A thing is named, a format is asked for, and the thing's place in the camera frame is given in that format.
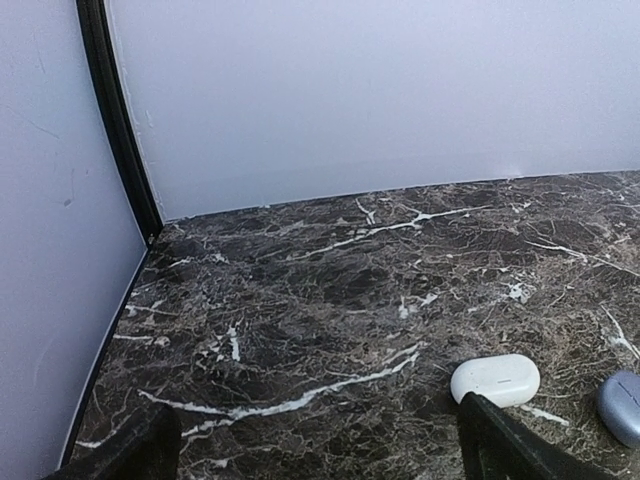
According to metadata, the left black frame post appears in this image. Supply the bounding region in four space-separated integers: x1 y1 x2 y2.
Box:
76 0 163 246

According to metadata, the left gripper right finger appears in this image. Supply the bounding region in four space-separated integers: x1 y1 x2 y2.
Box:
457 392 613 480

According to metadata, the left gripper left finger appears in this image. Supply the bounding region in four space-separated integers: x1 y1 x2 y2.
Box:
45 404 181 480

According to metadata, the purple round charging case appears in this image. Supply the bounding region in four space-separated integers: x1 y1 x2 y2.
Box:
597 370 639 449

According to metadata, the white earbud charging case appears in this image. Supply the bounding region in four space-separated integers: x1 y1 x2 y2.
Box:
450 354 540 408

